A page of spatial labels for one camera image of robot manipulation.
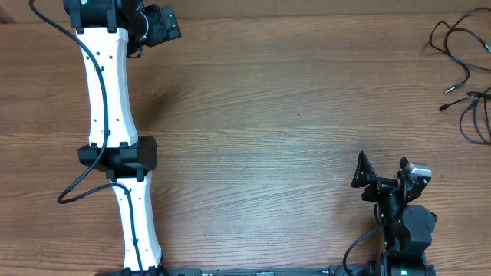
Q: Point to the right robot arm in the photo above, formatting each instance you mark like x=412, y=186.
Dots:
x=407, y=229

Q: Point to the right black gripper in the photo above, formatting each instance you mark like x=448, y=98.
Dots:
x=364, y=174

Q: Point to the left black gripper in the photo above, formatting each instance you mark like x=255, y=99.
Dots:
x=161, y=31

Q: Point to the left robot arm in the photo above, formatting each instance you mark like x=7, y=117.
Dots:
x=110, y=32

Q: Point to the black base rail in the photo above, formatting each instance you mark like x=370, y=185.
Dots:
x=332, y=270

